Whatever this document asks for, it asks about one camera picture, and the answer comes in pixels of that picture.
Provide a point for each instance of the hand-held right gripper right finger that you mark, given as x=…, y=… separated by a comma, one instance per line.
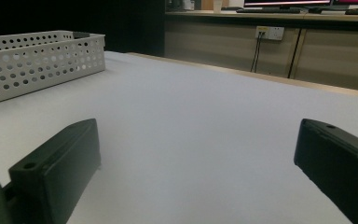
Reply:
x=338, y=161

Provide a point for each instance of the computer monitor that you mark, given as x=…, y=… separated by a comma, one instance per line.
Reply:
x=287, y=2
x=354, y=1

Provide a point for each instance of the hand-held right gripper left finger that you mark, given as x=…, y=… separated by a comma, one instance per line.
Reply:
x=59, y=174

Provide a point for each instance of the white paper cup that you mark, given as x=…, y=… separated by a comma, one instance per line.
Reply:
x=217, y=5

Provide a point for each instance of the black computer mouse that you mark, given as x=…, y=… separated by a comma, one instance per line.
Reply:
x=315, y=10

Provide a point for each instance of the wooden table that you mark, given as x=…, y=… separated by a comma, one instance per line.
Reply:
x=261, y=77

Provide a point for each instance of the white wall socket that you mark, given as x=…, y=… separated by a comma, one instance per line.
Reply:
x=273, y=33

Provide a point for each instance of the black curtain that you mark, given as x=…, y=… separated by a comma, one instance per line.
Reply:
x=74, y=15

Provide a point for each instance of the wooden panelled desk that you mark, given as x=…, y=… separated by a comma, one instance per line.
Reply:
x=332, y=53

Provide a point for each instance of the white perforated plastic basket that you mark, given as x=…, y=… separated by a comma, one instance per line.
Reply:
x=0, y=97

